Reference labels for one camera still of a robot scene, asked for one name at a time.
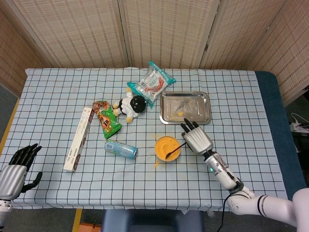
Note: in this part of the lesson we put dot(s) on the orange box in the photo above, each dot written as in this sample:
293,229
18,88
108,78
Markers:
90,227

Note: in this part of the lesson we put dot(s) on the black bag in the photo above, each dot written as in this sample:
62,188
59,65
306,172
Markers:
301,142

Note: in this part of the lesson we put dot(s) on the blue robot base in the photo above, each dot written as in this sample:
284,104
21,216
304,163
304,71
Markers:
152,221

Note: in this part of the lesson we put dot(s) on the metal screen hinge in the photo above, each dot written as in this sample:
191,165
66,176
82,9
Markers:
206,47

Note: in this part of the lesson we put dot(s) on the green orange snack bag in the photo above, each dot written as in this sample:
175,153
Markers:
107,123

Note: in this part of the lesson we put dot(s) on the woven folding screen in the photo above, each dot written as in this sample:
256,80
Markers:
72,31

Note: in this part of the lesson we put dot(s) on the plush doll with black head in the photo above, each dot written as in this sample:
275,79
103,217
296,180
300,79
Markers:
126,106

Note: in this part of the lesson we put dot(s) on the orange powder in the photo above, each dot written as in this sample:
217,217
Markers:
157,164

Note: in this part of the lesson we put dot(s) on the beige bowl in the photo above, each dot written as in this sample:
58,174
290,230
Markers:
168,161

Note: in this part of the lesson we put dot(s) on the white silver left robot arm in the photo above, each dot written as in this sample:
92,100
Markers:
3,212

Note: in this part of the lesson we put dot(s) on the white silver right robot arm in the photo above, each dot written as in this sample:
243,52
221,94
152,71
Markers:
224,176

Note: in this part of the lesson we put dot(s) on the blue checkered tablecloth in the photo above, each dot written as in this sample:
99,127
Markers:
60,91

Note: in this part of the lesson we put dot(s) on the teal clear snack packet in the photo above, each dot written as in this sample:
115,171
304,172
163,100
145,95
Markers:
149,84

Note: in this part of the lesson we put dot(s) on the black spoon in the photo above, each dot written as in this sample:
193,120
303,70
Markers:
169,155

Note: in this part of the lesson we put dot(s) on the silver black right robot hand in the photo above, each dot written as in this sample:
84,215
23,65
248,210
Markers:
199,140

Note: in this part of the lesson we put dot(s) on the light blue drink can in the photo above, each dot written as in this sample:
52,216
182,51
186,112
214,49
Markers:
120,149

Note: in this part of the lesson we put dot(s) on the long white cookie box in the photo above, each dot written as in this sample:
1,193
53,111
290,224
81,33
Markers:
77,145

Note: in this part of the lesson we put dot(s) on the dark blue padded table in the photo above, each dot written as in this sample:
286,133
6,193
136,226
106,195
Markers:
272,108

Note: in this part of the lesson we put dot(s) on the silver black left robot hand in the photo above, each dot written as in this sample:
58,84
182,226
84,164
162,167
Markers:
10,181

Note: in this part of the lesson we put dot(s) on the stainless steel tray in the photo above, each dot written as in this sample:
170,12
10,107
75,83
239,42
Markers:
193,101

